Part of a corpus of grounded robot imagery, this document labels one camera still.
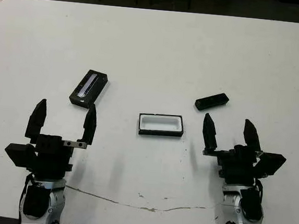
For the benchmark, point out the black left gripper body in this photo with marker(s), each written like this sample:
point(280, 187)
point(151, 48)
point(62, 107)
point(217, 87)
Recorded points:
point(52, 156)

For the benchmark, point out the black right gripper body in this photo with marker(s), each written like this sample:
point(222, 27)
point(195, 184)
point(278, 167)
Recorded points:
point(236, 166)

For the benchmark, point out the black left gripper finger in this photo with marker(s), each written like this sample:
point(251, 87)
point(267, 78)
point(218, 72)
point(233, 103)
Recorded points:
point(90, 125)
point(36, 120)

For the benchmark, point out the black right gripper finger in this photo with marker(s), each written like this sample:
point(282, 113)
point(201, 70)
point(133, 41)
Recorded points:
point(251, 136)
point(209, 133)

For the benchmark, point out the black bar-shaped camera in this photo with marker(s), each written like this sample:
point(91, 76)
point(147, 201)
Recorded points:
point(212, 101)

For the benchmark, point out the black box lid glossy strip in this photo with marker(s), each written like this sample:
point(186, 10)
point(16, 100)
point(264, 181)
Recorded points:
point(88, 88)

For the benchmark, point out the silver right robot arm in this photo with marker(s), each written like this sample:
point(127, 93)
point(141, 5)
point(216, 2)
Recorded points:
point(232, 200)

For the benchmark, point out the black box base white insert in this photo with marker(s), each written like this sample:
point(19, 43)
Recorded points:
point(160, 134)

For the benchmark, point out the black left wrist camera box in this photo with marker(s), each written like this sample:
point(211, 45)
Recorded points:
point(20, 155)

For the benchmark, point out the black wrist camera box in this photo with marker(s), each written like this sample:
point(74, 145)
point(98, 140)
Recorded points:
point(270, 163)
point(20, 155)

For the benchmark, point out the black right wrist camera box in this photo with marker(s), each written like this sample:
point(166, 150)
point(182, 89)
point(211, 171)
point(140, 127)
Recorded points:
point(270, 163)

